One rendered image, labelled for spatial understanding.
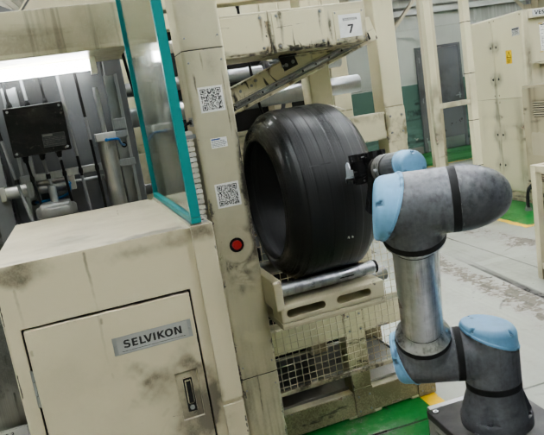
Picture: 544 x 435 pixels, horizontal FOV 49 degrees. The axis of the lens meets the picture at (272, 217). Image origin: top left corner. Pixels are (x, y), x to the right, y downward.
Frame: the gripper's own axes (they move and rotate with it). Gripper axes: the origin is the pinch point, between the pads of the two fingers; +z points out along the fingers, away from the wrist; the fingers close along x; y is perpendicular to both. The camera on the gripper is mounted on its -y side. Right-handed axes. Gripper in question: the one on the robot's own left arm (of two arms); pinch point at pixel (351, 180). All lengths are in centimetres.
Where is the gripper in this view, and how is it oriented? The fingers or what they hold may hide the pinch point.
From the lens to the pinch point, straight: 172.3
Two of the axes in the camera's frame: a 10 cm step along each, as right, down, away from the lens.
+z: -3.0, -0.1, 9.5
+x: -9.3, 2.1, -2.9
